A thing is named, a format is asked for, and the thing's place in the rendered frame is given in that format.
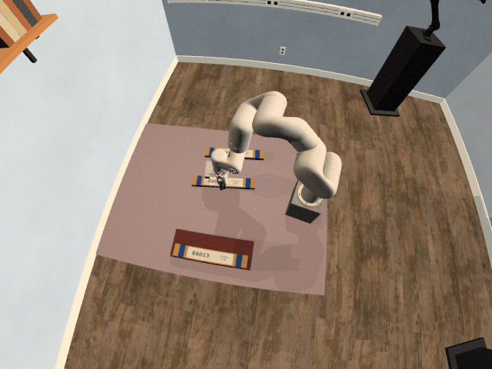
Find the cream label strip with blue and orange bands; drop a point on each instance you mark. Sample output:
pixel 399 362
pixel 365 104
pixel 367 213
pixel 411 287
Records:
pixel 250 154
pixel 241 183
pixel 211 256

